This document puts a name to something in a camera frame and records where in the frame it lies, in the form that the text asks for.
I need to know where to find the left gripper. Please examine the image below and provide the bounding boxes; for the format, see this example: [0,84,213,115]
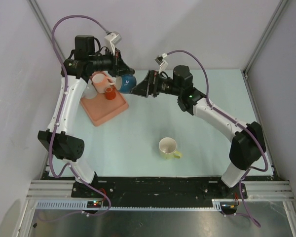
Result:
[89,47,133,78]

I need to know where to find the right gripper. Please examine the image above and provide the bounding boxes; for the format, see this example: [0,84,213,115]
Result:
[130,70,182,98]

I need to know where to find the dark blue striped mug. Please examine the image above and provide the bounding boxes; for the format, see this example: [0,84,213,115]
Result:
[115,75,137,94]

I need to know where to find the large pink mug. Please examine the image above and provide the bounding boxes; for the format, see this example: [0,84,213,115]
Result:
[92,72,115,94]

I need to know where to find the small orange mug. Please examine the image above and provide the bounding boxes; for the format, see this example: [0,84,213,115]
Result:
[105,87,116,100]

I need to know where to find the pale yellow mug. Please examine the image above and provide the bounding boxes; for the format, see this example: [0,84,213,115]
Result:
[158,137,182,159]

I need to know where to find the light grey footed mug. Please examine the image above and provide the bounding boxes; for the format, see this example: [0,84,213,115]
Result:
[83,84,98,99]

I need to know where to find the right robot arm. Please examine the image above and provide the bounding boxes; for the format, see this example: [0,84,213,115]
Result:
[131,65,266,198]

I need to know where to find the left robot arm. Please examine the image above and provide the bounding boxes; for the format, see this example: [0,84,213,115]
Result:
[37,32,137,197]

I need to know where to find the salmon plastic tray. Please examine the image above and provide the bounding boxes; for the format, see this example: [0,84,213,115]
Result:
[80,72,129,126]

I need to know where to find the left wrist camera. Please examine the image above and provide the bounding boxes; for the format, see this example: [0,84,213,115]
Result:
[105,32,122,55]

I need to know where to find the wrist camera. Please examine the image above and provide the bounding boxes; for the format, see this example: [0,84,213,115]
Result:
[105,32,122,55]
[155,53,168,74]

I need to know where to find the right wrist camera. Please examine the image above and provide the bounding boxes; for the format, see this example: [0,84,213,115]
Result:
[155,53,168,74]

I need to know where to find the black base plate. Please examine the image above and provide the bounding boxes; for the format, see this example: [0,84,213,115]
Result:
[71,177,248,207]

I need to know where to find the grey cable duct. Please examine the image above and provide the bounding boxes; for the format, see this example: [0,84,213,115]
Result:
[36,200,222,211]

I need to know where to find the aluminium frame rail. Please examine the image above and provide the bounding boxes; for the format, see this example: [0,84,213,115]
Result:
[26,180,295,201]

